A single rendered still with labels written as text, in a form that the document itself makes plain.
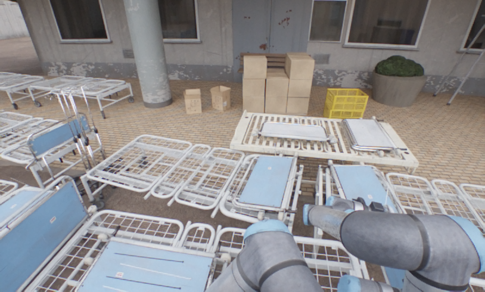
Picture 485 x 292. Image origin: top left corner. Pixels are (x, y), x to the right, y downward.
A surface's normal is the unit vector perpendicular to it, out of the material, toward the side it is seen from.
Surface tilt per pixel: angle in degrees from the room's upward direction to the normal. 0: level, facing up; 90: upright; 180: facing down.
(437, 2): 90
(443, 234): 22
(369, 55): 90
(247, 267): 55
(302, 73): 90
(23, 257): 90
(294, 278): 15
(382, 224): 32
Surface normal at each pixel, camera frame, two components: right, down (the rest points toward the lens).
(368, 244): -0.79, 0.01
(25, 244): 0.99, 0.08
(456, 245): -0.06, -0.31
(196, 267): -0.02, -0.83
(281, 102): -0.02, 0.50
